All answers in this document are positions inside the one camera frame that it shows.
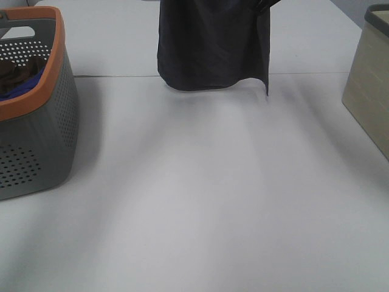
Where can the grey basket with orange rim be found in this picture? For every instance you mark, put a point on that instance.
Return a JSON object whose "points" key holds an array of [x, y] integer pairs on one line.
{"points": [[39, 129]]}

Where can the blue towel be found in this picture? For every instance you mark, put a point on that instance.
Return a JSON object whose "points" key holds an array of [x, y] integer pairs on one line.
{"points": [[23, 88]]}

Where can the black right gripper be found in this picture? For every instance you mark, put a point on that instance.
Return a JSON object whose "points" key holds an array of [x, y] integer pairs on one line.
{"points": [[264, 5]]}

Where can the brown towel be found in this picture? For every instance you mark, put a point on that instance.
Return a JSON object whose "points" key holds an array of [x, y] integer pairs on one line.
{"points": [[13, 75]]}

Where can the beige bin with grey rim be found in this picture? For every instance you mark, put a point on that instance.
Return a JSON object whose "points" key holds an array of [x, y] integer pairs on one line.
{"points": [[366, 92]]}

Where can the dark navy towel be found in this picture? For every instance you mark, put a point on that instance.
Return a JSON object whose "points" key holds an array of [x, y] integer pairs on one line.
{"points": [[207, 45]]}

